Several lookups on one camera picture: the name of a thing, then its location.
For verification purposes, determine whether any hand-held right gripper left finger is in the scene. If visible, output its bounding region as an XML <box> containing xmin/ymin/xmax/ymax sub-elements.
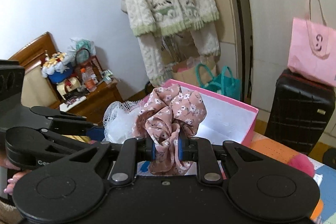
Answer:
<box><xmin>69</xmin><ymin>136</ymin><xmax>156</xmax><ymax>187</ymax></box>

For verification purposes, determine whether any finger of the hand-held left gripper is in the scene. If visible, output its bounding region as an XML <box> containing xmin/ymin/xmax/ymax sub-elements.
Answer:
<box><xmin>30</xmin><ymin>105</ymin><xmax>99</xmax><ymax>128</ymax></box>
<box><xmin>32</xmin><ymin>126</ymin><xmax>106</xmax><ymax>162</ymax></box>

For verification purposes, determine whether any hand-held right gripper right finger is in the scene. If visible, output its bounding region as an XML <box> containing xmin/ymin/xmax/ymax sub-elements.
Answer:
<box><xmin>178</xmin><ymin>136</ymin><xmax>263</xmax><ymax>186</ymax></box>

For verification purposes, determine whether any white mesh bath loofah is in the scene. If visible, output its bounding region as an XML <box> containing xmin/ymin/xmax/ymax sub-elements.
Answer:
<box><xmin>103</xmin><ymin>100</ymin><xmax>148</xmax><ymax>144</ymax></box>

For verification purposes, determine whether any pink floral scrunchie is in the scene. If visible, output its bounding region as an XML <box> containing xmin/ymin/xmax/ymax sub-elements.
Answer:
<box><xmin>133</xmin><ymin>84</ymin><xmax>208</xmax><ymax>176</ymax></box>

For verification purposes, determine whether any pink cardboard box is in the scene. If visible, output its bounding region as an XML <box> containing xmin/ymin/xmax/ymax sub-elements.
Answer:
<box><xmin>143</xmin><ymin>79</ymin><xmax>259</xmax><ymax>151</ymax></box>

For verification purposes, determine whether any pink fluffy plush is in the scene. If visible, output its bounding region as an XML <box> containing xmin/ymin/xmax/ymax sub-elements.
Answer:
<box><xmin>287</xmin><ymin>154</ymin><xmax>315</xmax><ymax>178</ymax></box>

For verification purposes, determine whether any person's left hand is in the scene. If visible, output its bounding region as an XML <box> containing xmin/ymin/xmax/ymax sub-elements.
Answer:
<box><xmin>0</xmin><ymin>157</ymin><xmax>33</xmax><ymax>194</ymax></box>

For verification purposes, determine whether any wooden nightstand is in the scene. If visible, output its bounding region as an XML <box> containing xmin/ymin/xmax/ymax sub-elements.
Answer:
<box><xmin>60</xmin><ymin>77</ymin><xmax>124</xmax><ymax>126</ymax></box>

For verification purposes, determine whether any wooden bed headboard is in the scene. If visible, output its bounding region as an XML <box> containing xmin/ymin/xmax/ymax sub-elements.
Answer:
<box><xmin>8</xmin><ymin>31</ymin><xmax>63</xmax><ymax>109</ymax></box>

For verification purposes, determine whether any orange drink bottle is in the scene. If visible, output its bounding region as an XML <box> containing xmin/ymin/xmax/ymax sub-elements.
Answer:
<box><xmin>81</xmin><ymin>68</ymin><xmax>98</xmax><ymax>91</ymax></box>

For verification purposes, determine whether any bouquet in blue wrap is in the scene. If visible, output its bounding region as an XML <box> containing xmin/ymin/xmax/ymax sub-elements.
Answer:
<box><xmin>41</xmin><ymin>51</ymin><xmax>74</xmax><ymax>84</ymax></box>

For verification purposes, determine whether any white teal plastic bag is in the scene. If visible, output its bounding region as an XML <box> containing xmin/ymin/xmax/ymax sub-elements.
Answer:
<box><xmin>69</xmin><ymin>38</ymin><xmax>96</xmax><ymax>57</ymax></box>

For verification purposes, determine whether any teal tote bag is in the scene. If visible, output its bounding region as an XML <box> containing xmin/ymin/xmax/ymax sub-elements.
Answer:
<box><xmin>210</xmin><ymin>66</ymin><xmax>242</xmax><ymax>102</ymax></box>
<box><xmin>196</xmin><ymin>63</ymin><xmax>219</xmax><ymax>91</ymax></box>

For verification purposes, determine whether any brown cardboard box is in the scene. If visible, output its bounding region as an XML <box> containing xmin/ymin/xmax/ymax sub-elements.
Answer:
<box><xmin>171</xmin><ymin>56</ymin><xmax>218</xmax><ymax>88</ymax></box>

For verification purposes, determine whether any patchwork bed sheet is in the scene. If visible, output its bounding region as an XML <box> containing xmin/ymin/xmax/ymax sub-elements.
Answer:
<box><xmin>248</xmin><ymin>133</ymin><xmax>336</xmax><ymax>224</ymax></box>

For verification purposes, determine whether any black suitcase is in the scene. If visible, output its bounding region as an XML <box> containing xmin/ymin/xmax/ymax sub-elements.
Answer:
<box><xmin>264</xmin><ymin>69</ymin><xmax>336</xmax><ymax>157</ymax></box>

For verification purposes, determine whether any black metal clothes rack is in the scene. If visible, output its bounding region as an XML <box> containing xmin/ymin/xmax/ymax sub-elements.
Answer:
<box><xmin>228</xmin><ymin>0</ymin><xmax>254</xmax><ymax>102</ymax></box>

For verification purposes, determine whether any pink tote bag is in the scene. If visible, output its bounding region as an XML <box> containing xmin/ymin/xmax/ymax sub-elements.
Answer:
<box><xmin>287</xmin><ymin>0</ymin><xmax>336</xmax><ymax>87</ymax></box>

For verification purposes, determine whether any light wooden wardrobe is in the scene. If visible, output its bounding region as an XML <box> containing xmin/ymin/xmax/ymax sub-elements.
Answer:
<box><xmin>238</xmin><ymin>0</ymin><xmax>336</xmax><ymax>121</ymax></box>

